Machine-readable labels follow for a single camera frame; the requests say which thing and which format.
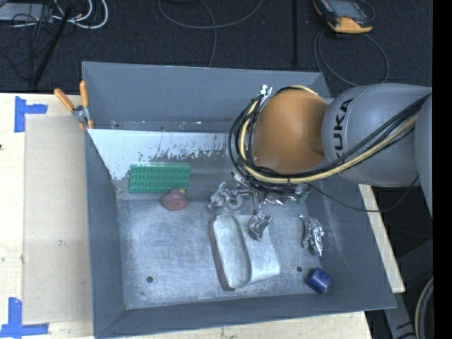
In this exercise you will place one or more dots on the long crumpled silver foil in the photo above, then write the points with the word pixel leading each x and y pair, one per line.
pixel 312 235

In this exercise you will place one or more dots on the green flat block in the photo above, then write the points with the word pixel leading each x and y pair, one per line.
pixel 159 178

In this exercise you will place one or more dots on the red-brown round toy fruit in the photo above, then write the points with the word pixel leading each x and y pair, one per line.
pixel 173 200

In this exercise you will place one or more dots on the pale wood board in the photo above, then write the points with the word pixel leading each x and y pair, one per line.
pixel 53 207

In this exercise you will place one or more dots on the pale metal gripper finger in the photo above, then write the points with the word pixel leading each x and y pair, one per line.
pixel 231 203
pixel 220 190

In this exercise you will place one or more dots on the blue cube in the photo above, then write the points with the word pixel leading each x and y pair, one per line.
pixel 319 279

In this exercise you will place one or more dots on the small crumpled silver foil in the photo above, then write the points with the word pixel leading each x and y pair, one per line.
pixel 258 225

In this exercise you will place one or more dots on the grey pad with red-brown edge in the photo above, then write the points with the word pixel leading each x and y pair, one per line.
pixel 233 251

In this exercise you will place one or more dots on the grey metal bin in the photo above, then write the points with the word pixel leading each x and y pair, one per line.
pixel 169 245

